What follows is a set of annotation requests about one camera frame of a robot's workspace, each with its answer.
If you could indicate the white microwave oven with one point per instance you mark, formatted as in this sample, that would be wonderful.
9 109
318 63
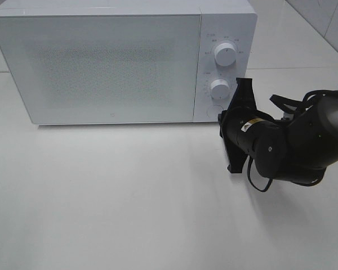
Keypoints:
221 21

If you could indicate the white microwave knob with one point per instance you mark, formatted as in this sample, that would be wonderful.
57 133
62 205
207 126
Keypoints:
219 89
225 54

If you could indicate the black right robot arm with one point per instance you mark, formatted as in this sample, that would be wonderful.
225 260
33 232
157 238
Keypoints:
296 148

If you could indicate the white microwave door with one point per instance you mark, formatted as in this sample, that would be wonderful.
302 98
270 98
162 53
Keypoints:
103 69

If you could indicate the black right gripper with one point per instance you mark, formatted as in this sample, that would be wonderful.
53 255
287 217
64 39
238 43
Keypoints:
245 130

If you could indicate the round white door button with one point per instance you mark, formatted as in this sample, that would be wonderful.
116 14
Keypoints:
213 112

